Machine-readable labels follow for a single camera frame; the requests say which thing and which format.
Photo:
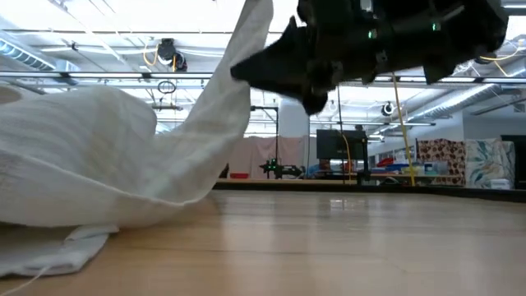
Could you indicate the pink curtain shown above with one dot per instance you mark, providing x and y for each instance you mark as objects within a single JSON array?
[{"x": 259, "y": 156}]

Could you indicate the silver air duct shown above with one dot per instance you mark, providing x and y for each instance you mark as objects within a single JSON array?
[{"x": 460, "y": 104}]

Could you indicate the blue storage bin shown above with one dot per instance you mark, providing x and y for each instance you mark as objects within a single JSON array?
[{"x": 396, "y": 167}]

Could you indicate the slatted ceiling vent duct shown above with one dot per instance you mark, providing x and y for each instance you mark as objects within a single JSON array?
[{"x": 24, "y": 55}]

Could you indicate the white box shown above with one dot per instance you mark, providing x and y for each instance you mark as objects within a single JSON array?
[{"x": 500, "y": 184}]

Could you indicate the black aluminium table frame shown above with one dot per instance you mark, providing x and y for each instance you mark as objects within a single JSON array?
[{"x": 370, "y": 190}]

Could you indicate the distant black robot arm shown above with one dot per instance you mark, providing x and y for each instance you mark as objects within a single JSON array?
[{"x": 283, "y": 169}]

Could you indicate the red tray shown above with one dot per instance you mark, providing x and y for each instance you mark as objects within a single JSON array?
[{"x": 239, "y": 175}]

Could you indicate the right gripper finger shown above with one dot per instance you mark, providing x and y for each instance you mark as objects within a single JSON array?
[
  {"x": 316, "y": 100},
  {"x": 283, "y": 61}
]

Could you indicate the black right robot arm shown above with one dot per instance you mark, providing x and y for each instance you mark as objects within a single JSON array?
[{"x": 452, "y": 37}]

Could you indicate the leopard-print fabric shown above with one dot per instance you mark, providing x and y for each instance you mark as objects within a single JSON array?
[{"x": 441, "y": 160}]

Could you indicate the white checked towel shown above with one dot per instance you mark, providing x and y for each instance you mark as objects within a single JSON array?
[{"x": 82, "y": 164}]

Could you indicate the ceiling light rail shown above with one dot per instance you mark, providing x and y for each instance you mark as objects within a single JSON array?
[{"x": 102, "y": 75}]

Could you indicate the floral-print fabric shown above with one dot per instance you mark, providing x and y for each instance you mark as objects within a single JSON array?
[{"x": 489, "y": 160}]

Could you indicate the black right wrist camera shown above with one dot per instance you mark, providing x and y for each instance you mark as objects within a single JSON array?
[{"x": 328, "y": 10}]

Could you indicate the black cabinet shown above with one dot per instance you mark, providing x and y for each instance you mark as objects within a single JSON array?
[{"x": 515, "y": 160}]

